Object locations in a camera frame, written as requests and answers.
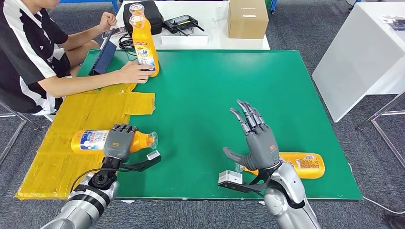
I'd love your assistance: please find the blue tablet case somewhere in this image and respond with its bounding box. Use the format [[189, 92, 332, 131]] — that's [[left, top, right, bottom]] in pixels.
[[88, 28, 117, 76]]

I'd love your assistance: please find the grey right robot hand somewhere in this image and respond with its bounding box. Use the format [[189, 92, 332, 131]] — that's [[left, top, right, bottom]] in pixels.
[[223, 99, 281, 172]]

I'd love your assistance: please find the black carry case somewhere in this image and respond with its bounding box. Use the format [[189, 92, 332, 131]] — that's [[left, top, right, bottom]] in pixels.
[[122, 0, 164, 35]]

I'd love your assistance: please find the black cable bundle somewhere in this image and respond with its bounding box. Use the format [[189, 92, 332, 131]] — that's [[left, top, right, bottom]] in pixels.
[[118, 32, 137, 53]]

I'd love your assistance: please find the metal chair frame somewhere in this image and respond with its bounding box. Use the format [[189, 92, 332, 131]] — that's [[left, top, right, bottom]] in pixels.
[[0, 99, 54, 168]]

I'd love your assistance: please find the black handheld controller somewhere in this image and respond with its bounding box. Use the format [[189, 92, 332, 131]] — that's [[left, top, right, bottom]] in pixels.
[[163, 15, 205, 36]]

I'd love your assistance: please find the orange detergent bottle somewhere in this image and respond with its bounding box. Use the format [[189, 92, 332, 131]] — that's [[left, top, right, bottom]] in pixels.
[[128, 14, 160, 77], [71, 129, 159, 156], [234, 152, 326, 180], [128, 3, 146, 16]]

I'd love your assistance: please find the brown cardboard box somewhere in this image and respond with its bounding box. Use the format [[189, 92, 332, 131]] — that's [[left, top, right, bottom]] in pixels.
[[227, 0, 269, 40]]

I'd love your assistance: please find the person's right hand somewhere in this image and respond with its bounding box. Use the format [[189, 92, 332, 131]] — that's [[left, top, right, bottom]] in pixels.
[[117, 61, 156, 84]]

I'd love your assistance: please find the smartphone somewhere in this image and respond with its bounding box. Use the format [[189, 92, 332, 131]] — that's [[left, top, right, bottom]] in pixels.
[[101, 26, 128, 39]]

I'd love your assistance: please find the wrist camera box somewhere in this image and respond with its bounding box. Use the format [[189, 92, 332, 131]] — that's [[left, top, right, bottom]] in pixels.
[[119, 150, 162, 173], [217, 169, 271, 193]]

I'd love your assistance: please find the black floor object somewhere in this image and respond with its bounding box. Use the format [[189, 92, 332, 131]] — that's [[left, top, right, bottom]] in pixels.
[[384, 215, 405, 229]]

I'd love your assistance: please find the white table with metal legs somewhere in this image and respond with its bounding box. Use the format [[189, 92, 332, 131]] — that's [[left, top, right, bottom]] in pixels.
[[312, 1, 405, 168]]

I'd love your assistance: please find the printed brochure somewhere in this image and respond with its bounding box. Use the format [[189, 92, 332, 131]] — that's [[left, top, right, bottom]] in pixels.
[[378, 15, 405, 31]]

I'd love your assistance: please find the yellow taped cardboard sheet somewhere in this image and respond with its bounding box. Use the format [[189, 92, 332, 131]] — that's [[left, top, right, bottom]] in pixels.
[[15, 83, 156, 201]]

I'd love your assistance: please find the green table mat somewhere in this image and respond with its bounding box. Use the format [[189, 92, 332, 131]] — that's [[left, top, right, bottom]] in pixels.
[[77, 49, 364, 202]]

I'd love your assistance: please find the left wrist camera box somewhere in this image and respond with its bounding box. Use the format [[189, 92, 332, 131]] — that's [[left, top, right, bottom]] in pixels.
[[119, 150, 162, 173]]

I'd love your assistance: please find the person's left hand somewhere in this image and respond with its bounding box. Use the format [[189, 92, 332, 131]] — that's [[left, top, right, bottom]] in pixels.
[[99, 11, 118, 31]]

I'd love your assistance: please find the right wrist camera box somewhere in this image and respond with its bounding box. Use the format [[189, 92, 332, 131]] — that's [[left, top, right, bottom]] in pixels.
[[217, 169, 271, 193]]

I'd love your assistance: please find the blue metal shelving rack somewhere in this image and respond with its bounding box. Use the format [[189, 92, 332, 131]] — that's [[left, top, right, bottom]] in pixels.
[[60, 0, 279, 15]]

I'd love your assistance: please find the person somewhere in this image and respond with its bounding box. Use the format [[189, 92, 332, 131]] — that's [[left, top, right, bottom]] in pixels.
[[0, 0, 156, 116]]

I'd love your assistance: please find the long white table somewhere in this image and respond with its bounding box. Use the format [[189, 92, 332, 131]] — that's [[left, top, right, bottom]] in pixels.
[[109, 0, 271, 51]]

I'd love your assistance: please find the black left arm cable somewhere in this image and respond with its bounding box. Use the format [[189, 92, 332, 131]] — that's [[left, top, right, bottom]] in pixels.
[[70, 167, 134, 194]]

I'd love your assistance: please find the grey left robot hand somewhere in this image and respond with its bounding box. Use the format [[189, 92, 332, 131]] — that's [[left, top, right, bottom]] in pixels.
[[103, 123, 138, 162]]

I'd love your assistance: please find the white floor cable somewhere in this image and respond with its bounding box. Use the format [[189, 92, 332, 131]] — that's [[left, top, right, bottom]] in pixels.
[[347, 162, 405, 216]]

